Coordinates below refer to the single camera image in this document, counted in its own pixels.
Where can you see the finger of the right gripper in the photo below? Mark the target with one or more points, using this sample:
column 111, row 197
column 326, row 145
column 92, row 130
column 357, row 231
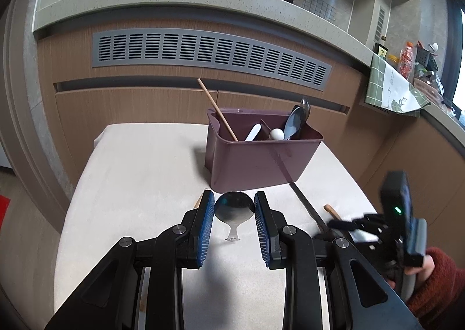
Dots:
column 367, row 222
column 358, row 238

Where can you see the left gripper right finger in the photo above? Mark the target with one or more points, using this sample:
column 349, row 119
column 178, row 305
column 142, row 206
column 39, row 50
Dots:
column 359, row 297

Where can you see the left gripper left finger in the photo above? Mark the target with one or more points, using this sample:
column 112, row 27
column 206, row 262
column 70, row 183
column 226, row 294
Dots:
column 108, row 297

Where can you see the brown spoon with black handle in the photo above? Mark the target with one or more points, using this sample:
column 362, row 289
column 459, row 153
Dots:
column 310, row 209

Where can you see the wooden spoon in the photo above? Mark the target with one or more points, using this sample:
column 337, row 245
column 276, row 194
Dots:
column 332, row 212

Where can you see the dark steel smiley spoon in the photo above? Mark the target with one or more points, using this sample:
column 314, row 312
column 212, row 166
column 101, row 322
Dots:
column 234, row 208

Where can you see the steel spoon with white ball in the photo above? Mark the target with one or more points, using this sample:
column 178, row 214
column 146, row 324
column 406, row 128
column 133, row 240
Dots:
column 276, row 134

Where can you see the blue plastic spoon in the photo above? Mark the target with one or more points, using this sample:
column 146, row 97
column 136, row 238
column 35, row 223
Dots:
column 293, row 123

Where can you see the white plastic spoon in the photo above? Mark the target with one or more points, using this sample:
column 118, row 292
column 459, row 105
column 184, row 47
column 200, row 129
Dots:
column 253, row 133

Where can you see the wooden chopstick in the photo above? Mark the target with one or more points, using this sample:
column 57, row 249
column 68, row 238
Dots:
column 217, row 109
column 199, row 200

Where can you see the red knitted sleeve forearm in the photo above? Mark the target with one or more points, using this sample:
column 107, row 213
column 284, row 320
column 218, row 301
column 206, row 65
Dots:
column 439, row 302

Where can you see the person's right hand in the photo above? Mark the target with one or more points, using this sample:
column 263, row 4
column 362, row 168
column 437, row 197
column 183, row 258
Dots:
column 423, row 273

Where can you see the green checked dish towel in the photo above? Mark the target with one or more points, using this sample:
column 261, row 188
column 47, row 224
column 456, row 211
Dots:
column 388, row 90

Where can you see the maroon plastic utensil caddy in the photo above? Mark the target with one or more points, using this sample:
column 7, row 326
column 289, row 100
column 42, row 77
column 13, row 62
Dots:
column 241, row 166

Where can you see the red floor mat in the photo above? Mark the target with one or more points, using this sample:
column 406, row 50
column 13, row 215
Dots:
column 4, row 203

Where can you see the orange drink bottle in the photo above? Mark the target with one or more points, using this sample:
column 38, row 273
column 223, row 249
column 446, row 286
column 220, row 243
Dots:
column 406, row 60

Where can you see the speckled stone countertop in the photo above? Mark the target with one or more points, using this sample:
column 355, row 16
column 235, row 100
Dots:
column 49, row 12

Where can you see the grey ventilation grille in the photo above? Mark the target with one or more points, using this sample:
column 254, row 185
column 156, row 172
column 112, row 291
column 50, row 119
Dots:
column 207, row 49

